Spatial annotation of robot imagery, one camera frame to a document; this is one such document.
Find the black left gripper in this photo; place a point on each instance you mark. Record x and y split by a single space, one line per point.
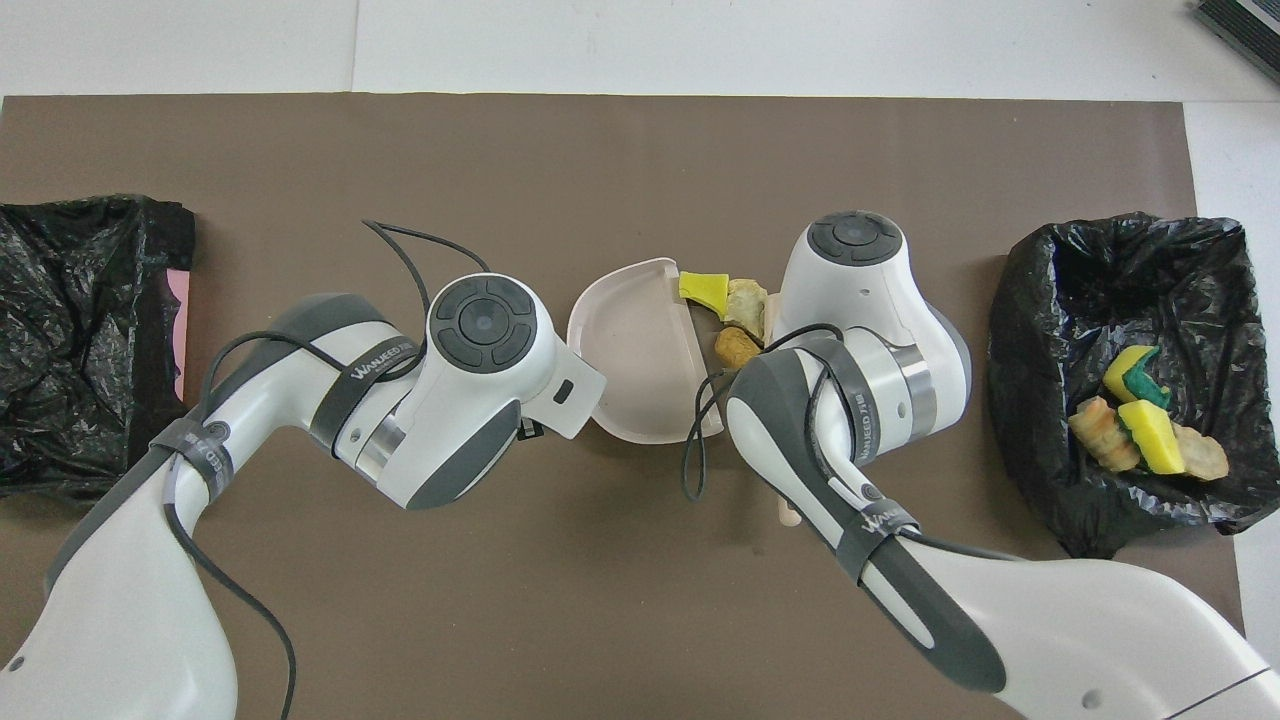
532 430

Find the beige plastic dustpan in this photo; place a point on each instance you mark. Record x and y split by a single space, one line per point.
640 350

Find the brown potato-shaped lump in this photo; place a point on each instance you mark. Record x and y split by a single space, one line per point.
736 347

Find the yellow sponge piece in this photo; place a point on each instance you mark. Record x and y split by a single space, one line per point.
1128 370
1152 437
704 290

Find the beige hand brush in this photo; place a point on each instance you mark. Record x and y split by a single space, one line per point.
789 512

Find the large pale stone chunk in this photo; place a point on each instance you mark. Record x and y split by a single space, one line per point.
1103 435

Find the small pale stone chunk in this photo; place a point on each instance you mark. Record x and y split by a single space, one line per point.
1203 456

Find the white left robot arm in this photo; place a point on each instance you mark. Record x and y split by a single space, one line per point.
470 400

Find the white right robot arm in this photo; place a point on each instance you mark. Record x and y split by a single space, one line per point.
860 290

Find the pink plastic bin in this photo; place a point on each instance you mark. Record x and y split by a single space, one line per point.
180 330

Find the black plastic trash bag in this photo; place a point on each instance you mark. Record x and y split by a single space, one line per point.
80 350
1060 300

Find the brown table mat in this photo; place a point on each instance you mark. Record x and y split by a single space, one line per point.
600 150

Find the dark grey ribbed device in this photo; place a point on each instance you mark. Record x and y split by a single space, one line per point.
1250 25

